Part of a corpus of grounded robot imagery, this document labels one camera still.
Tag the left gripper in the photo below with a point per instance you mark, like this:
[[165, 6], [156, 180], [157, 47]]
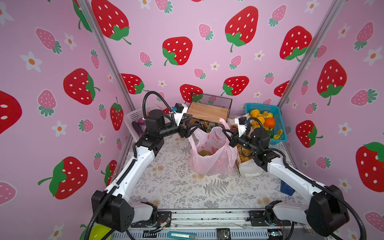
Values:
[[185, 134]]

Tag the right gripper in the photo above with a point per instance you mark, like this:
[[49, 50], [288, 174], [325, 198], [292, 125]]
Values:
[[234, 138]]

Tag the white canvas tote bag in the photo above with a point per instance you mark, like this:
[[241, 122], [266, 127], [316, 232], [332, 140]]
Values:
[[246, 165]]

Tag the pink plastic grocery bag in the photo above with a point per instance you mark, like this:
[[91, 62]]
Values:
[[211, 153]]

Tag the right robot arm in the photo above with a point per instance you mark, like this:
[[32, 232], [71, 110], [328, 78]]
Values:
[[327, 211]]

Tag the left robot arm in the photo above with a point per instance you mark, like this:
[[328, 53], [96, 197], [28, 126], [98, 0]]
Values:
[[111, 207]]

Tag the toy yellow lemon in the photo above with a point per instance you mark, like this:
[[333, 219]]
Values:
[[254, 113]]

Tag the toy orange fruit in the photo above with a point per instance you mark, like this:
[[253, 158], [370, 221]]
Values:
[[270, 123]]

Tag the teal plastic basket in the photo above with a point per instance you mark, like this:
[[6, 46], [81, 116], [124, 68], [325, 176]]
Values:
[[278, 134]]

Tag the toy long purple eggplant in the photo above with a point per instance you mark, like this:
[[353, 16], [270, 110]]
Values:
[[137, 128]]

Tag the white plastic basket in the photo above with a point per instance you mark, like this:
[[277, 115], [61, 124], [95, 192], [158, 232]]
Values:
[[133, 116]]

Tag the blue box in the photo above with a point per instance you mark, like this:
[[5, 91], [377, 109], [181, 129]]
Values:
[[286, 189]]

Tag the teal utility knife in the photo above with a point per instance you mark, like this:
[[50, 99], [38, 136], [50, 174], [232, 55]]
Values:
[[181, 236]]

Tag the green plastic bowl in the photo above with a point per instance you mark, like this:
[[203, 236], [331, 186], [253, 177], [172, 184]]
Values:
[[98, 232]]

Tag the black wire wooden shelf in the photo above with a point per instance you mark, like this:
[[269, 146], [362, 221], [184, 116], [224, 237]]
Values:
[[207, 110]]

